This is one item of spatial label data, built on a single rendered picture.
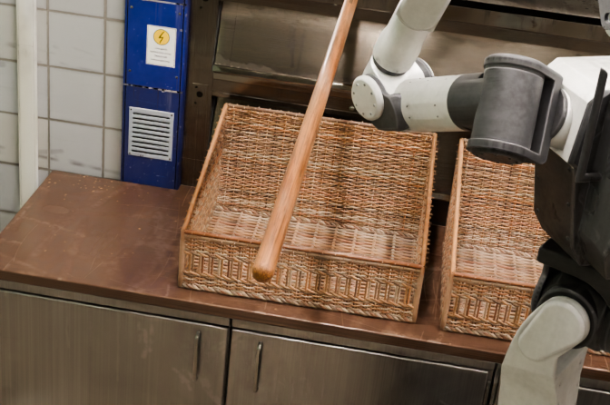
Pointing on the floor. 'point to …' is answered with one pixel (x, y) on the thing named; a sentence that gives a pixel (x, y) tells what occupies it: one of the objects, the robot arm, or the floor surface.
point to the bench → (206, 321)
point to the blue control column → (142, 14)
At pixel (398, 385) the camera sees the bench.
